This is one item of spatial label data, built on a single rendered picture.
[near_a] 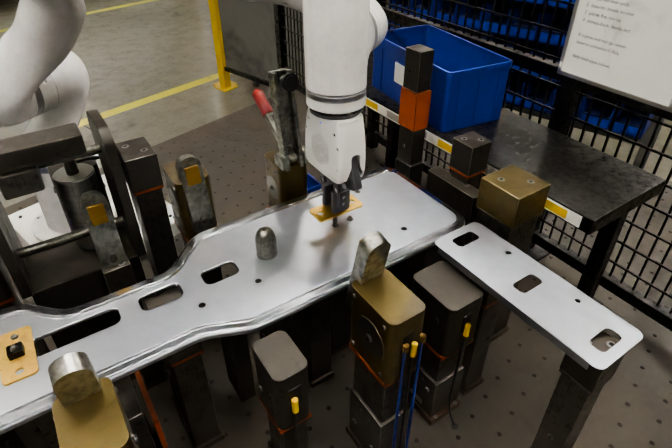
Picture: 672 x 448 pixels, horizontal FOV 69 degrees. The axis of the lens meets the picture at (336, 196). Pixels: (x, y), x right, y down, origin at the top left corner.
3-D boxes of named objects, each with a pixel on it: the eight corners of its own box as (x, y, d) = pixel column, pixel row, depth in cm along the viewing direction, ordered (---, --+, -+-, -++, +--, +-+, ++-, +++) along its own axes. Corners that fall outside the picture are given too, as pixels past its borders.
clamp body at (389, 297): (387, 494, 75) (405, 346, 56) (343, 432, 84) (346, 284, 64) (420, 470, 78) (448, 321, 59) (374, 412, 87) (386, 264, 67)
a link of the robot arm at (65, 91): (11, 163, 110) (-31, 60, 95) (79, 128, 123) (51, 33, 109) (49, 179, 106) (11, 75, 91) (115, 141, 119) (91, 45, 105)
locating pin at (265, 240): (263, 270, 75) (259, 236, 71) (253, 258, 77) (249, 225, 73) (281, 262, 76) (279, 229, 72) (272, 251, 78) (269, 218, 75)
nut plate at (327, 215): (320, 223, 76) (320, 217, 76) (308, 211, 79) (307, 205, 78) (364, 205, 80) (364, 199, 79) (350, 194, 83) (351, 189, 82)
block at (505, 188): (481, 348, 97) (519, 199, 77) (452, 322, 103) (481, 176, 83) (508, 331, 101) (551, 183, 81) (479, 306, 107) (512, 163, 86)
